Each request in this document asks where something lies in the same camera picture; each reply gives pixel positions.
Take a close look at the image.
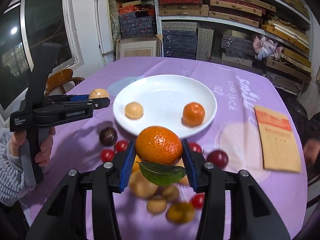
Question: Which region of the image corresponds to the yellow orange tomato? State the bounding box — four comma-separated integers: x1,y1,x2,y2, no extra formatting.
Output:
132,155,142,172

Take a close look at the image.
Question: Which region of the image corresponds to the window with white frame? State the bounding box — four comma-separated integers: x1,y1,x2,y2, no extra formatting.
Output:
1,0,84,122

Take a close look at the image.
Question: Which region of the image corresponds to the mandarin orange with leaf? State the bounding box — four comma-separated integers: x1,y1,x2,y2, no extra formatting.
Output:
135,126,186,186

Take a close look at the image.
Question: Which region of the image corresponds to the tan longan fruit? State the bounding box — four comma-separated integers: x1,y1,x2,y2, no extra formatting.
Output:
161,185,180,202

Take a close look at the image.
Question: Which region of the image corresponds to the brown wooden chair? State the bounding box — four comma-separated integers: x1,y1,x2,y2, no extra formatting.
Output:
44,69,85,97

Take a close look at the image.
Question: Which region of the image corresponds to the white metal shelving unit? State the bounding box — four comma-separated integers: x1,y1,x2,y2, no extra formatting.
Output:
155,0,312,95

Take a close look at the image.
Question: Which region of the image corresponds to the dark red plum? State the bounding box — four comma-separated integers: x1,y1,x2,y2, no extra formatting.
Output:
207,150,229,170
189,142,203,154

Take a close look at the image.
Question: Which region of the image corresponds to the pale round fruit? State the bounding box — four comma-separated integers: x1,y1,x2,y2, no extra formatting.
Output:
88,88,109,99

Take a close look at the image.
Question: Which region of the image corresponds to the brown paper notebook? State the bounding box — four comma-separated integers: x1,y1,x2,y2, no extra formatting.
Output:
254,105,302,173

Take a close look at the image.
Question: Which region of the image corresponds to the purple printed tablecloth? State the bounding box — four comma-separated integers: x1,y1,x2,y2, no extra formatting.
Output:
22,57,307,237

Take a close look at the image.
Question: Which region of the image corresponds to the person's left hand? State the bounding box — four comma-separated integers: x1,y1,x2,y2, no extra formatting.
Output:
9,126,57,168

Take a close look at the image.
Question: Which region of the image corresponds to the yellow-green citrus fruit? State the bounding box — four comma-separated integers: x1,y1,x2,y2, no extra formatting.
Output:
166,202,195,224

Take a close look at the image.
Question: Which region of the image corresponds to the small red cherry tomato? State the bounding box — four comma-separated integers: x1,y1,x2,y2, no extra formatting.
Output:
100,149,115,163
114,140,129,152

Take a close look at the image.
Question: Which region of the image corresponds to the cherry tomato with stem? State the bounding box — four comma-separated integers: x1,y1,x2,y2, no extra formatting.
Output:
190,193,205,210

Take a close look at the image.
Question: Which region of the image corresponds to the framed picture in cardboard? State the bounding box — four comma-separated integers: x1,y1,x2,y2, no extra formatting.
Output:
116,35,163,61

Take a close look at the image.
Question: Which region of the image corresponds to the small pale peach fruit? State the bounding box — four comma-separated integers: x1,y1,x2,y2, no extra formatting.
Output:
124,102,144,120

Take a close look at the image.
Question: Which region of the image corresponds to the dark brown mangosteen fruit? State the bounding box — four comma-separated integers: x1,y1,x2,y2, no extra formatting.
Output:
99,127,118,147

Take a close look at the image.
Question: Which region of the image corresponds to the pale yellow pear fruit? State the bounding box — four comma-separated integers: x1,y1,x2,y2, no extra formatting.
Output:
146,196,168,215

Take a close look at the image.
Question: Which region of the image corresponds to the white oval plate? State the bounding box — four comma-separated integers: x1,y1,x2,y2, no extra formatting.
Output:
113,75,217,139

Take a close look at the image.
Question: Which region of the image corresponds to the large pale peach fruit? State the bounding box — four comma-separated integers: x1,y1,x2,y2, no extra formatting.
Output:
129,171,158,199

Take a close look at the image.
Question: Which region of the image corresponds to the grey knitted sleeve forearm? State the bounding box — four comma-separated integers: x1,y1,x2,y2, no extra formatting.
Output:
0,128,32,207

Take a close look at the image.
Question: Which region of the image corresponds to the pink plastic bag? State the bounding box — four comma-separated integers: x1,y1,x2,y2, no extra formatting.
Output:
253,35,283,61

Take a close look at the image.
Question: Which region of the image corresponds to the small mandarin orange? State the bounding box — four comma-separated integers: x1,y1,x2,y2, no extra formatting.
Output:
182,102,206,127

